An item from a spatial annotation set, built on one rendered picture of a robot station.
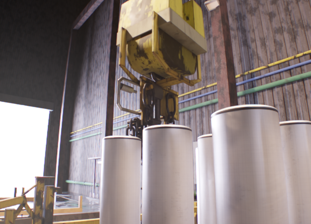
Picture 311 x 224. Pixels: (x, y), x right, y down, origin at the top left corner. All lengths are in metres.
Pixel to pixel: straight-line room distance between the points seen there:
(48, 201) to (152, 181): 1.25
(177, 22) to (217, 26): 5.03
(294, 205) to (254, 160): 0.29
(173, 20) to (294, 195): 0.86
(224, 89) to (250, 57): 1.70
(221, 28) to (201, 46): 4.75
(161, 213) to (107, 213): 0.31
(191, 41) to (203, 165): 0.65
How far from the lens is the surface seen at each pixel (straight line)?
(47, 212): 1.91
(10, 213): 1.86
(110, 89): 10.07
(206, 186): 0.95
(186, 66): 1.30
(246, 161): 0.54
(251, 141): 0.55
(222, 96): 5.48
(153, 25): 1.15
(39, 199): 1.88
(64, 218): 6.45
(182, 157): 0.74
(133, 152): 0.98
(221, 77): 5.63
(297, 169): 0.80
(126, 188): 0.97
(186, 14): 1.46
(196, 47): 1.36
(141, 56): 1.20
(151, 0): 1.32
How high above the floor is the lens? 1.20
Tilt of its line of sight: 15 degrees up
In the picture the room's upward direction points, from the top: straight up
